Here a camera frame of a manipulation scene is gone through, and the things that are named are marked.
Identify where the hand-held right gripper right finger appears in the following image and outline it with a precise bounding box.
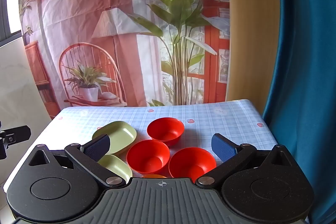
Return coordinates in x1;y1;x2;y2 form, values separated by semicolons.
196;133;295;189

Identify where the red bowl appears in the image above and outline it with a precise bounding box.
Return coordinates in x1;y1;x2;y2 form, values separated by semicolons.
127;139;170;173
147;117;185;147
168;147;217;179

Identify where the large green plate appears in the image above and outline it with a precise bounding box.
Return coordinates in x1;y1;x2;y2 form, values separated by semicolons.
92;121;137;155

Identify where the blue checked tablecloth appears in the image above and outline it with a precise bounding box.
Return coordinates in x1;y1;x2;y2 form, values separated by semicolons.
3;99;279;189

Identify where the blue curtain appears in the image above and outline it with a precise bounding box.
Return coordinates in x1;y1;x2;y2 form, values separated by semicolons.
262;0;336;224

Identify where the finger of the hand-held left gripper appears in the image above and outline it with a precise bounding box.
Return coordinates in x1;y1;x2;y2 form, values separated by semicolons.
0;121;32;160

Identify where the printed backdrop cloth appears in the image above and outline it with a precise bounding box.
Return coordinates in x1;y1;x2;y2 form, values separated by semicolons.
17;0;232;119

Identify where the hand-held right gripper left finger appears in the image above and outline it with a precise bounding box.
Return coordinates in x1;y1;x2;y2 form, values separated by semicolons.
28;134;127;189

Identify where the small green plate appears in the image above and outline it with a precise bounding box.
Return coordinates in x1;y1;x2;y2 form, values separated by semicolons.
98;154;132;183

